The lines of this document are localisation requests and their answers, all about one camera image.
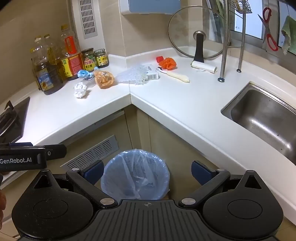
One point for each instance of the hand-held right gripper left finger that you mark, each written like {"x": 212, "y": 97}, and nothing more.
{"x": 93, "y": 171}

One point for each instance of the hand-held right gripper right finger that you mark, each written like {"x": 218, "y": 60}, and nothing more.
{"x": 201, "y": 171}

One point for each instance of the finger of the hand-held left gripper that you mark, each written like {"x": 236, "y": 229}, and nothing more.
{"x": 20, "y": 144}
{"x": 56, "y": 151}

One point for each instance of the trash bin with blue bag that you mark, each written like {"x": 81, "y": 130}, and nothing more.
{"x": 120, "y": 166}

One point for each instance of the white paper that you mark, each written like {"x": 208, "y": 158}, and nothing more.
{"x": 80, "y": 90}

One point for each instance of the blue plastic wad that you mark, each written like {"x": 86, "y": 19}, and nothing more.
{"x": 86, "y": 74}

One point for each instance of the orange snack bag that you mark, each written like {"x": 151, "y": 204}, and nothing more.
{"x": 104, "y": 80}

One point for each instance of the white electric toothbrush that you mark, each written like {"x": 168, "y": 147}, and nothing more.
{"x": 175, "y": 75}

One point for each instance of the clear patterned plastic bag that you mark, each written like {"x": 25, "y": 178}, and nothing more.
{"x": 130, "y": 75}

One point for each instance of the white cardboard box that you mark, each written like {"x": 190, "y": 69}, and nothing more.
{"x": 151, "y": 72}

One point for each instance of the orange plastic bag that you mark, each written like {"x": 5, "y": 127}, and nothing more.
{"x": 168, "y": 63}

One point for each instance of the small red plastic piece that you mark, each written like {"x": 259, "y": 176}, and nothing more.
{"x": 159, "y": 59}

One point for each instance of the person's left hand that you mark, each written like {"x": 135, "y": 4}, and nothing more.
{"x": 2, "y": 204}

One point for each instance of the silver cabinet vent grille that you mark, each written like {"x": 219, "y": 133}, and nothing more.
{"x": 92, "y": 151}

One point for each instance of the black gas stove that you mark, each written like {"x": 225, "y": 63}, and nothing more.
{"x": 11, "y": 120}

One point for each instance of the beige cabinet door with vent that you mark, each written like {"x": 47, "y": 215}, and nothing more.
{"x": 92, "y": 134}

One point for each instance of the beige corner cabinet panel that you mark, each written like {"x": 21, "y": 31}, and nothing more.
{"x": 142, "y": 134}

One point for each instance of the large dark oil bottle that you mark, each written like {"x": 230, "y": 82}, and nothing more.
{"x": 47, "y": 78}

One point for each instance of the stainless steel sink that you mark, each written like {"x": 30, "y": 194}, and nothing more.
{"x": 261, "y": 118}

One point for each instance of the yellow oil bottle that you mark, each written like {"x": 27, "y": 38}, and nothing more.
{"x": 59, "y": 67}

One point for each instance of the slim oil bottle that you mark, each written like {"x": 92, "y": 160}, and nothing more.
{"x": 33, "y": 55}

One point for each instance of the tall jar with yellow label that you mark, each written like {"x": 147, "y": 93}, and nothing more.
{"x": 89, "y": 61}

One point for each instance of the short jar with yellow label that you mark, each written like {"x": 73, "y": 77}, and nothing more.
{"x": 101, "y": 59}

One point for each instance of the metal dish rack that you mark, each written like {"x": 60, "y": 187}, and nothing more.
{"x": 225, "y": 46}

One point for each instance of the glass pot lid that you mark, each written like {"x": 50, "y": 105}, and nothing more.
{"x": 185, "y": 27}

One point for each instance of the dark hanging board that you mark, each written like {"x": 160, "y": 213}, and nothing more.
{"x": 214, "y": 20}

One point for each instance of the window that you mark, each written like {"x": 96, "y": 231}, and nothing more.
{"x": 253, "y": 23}

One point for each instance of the green cloth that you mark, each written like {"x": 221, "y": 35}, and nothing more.
{"x": 289, "y": 32}

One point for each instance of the blue white water purifier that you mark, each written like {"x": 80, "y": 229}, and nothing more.
{"x": 150, "y": 5}

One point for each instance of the silver wall vent grille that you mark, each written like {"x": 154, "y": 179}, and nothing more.
{"x": 87, "y": 18}

